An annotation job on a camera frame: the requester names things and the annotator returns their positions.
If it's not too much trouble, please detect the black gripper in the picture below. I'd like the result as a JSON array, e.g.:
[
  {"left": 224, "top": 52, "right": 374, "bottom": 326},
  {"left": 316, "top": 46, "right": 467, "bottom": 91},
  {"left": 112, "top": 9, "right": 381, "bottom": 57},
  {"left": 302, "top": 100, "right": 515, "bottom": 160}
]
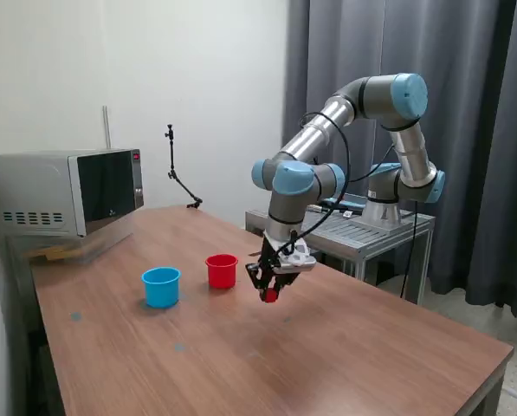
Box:
[{"left": 245, "top": 233, "right": 303, "bottom": 303}]

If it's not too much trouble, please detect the red plastic cup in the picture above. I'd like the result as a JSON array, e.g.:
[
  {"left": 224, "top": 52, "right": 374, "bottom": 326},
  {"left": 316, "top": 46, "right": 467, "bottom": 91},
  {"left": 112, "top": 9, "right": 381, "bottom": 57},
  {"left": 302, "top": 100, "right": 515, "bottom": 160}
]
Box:
[{"left": 204, "top": 253, "right": 240, "bottom": 290}]

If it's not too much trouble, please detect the blue plastic cup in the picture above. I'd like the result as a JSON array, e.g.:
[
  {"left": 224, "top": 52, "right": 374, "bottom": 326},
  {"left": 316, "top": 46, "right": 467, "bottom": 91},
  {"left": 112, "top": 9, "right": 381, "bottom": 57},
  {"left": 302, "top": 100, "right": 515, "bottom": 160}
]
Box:
[{"left": 141, "top": 266, "right": 183, "bottom": 309}]

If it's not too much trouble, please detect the grey metal robot stand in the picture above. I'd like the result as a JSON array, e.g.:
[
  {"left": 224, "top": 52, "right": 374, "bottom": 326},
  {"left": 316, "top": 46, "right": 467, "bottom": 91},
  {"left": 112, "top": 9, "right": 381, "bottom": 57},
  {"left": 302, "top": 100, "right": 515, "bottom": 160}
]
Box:
[{"left": 245, "top": 198, "right": 436, "bottom": 307}]

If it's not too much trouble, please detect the blue teach pendant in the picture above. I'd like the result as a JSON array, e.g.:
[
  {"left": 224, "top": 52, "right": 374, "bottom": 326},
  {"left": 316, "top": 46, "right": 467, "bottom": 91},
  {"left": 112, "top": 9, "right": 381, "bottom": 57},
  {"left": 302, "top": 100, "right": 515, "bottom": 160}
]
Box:
[{"left": 320, "top": 193, "right": 368, "bottom": 213}]

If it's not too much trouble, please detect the wooden block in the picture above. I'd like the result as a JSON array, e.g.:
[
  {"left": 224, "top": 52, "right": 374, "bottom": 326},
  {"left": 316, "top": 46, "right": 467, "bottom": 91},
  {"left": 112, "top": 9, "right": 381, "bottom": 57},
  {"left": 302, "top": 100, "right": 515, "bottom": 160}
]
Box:
[{"left": 23, "top": 245, "right": 75, "bottom": 263}]

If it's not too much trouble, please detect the silver microwave oven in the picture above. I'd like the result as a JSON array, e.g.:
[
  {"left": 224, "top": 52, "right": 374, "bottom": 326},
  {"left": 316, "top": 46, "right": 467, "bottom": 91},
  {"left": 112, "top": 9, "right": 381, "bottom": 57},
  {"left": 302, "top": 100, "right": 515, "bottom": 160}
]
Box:
[{"left": 0, "top": 148, "right": 145, "bottom": 238}]

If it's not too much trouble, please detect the grey curtain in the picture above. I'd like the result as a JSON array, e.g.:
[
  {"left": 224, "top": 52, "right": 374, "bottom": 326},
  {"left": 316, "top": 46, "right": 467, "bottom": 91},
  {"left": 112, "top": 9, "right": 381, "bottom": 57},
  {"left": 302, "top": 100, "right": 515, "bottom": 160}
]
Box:
[{"left": 281, "top": 0, "right": 517, "bottom": 317}]

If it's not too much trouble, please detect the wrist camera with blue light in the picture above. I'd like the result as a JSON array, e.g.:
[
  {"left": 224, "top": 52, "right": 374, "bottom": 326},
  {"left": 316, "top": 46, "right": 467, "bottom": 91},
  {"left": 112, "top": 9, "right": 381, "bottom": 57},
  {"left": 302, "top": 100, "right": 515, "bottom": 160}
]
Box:
[{"left": 273, "top": 240, "right": 318, "bottom": 274}]

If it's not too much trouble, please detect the black pendant cable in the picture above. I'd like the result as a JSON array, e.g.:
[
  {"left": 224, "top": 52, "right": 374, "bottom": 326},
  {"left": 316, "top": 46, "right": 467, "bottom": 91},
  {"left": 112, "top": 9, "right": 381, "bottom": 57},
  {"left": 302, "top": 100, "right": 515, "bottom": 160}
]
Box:
[{"left": 307, "top": 203, "right": 355, "bottom": 218}]

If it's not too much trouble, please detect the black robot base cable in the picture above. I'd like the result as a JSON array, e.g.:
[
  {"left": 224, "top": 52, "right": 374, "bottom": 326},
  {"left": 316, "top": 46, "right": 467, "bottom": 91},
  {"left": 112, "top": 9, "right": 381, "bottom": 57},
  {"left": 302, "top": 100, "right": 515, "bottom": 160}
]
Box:
[{"left": 400, "top": 201, "right": 422, "bottom": 300}]

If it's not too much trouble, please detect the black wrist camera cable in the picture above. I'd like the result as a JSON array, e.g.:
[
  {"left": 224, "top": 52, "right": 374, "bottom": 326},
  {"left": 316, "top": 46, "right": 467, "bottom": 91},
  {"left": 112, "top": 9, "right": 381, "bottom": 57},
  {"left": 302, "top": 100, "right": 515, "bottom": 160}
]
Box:
[{"left": 279, "top": 111, "right": 397, "bottom": 257}]

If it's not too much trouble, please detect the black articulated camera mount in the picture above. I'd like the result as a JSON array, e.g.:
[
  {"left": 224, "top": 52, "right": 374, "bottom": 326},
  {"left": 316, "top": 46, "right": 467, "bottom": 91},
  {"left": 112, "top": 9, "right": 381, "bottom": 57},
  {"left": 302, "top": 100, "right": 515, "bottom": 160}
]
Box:
[{"left": 164, "top": 124, "right": 204, "bottom": 210}]

